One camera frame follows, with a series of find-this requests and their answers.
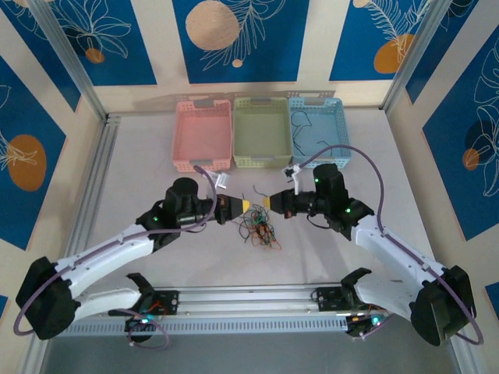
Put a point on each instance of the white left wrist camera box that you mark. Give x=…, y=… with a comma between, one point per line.
x=221, y=181

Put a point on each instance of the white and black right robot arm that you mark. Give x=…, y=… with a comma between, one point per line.
x=390, y=249

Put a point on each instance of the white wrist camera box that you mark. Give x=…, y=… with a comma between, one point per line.
x=296, y=175
x=221, y=181

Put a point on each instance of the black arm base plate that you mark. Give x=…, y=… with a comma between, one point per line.
x=169, y=302
x=325, y=300

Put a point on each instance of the controller board with green light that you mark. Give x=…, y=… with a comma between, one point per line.
x=138, y=323
x=358, y=327

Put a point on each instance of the aluminium side rail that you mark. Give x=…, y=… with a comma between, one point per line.
x=97, y=163

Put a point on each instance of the pink perforated plastic basket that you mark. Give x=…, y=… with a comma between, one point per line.
x=202, y=132

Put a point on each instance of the blue floral wall panel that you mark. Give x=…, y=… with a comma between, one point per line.
x=448, y=156
x=35, y=117
x=273, y=58
x=117, y=58
x=351, y=58
x=39, y=50
x=440, y=58

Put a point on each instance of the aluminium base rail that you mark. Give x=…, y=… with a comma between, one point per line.
x=249, y=298

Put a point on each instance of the aluminium frame post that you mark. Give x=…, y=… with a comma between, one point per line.
x=66, y=58
x=417, y=46

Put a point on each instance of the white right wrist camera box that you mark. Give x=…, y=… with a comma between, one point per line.
x=296, y=175

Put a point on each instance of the green perforated plastic basket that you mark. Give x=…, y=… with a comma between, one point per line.
x=261, y=132

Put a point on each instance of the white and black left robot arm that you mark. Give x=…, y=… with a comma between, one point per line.
x=109, y=251

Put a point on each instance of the blue perforated plastic basket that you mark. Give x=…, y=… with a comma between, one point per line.
x=323, y=124

